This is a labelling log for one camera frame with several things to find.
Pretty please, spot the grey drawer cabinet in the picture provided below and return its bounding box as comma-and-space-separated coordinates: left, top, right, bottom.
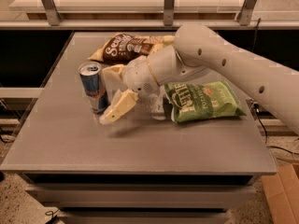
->
2, 33, 277, 224

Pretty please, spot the brown chip bag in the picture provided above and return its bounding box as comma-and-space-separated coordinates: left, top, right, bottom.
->
90, 33, 175, 63

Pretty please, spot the blue silver redbull can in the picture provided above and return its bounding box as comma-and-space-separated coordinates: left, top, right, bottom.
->
78, 62, 108, 114

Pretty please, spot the black cable right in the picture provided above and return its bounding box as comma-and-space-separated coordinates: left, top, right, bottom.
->
249, 17, 299, 157

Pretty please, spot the green chip bag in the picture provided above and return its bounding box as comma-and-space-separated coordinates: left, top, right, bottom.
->
164, 81, 246, 123

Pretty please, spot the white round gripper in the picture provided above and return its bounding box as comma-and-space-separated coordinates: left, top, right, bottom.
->
99, 56, 159, 125

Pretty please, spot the metal shelf frame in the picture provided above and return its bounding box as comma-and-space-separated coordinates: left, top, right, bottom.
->
0, 0, 299, 31

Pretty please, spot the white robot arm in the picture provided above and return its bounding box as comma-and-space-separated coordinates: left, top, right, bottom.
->
100, 23, 299, 133

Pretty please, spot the cardboard box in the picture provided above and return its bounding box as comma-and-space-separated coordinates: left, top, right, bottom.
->
262, 164, 299, 224

